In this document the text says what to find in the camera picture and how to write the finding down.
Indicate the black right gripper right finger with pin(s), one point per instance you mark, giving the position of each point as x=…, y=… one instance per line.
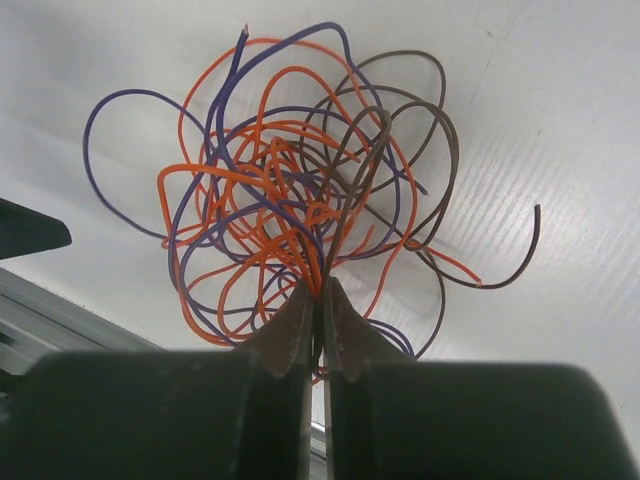
x=391, y=417

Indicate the aluminium frame rail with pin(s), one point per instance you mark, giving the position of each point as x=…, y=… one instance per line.
x=36, y=322

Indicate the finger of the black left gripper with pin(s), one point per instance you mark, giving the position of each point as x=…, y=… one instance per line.
x=24, y=231

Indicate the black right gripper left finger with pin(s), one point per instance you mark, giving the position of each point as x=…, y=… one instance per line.
x=241, y=414

